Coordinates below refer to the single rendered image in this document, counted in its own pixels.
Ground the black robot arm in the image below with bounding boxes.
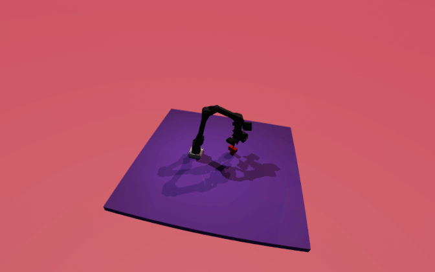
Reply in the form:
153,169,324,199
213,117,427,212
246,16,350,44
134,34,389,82
192,105,252,154

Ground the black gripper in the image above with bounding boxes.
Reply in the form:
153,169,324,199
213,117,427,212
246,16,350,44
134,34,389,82
226,130,246,147

